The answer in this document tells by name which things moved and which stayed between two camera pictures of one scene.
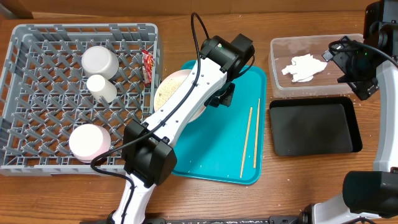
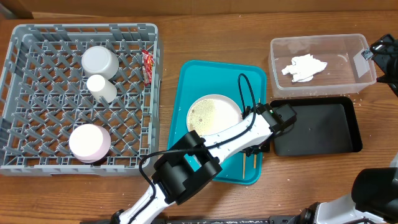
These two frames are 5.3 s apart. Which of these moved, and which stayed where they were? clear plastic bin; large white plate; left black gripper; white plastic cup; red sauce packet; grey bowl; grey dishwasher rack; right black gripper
Moved: left black gripper; large white plate; right black gripper
Stayed: grey dishwasher rack; red sauce packet; white plastic cup; clear plastic bin; grey bowl
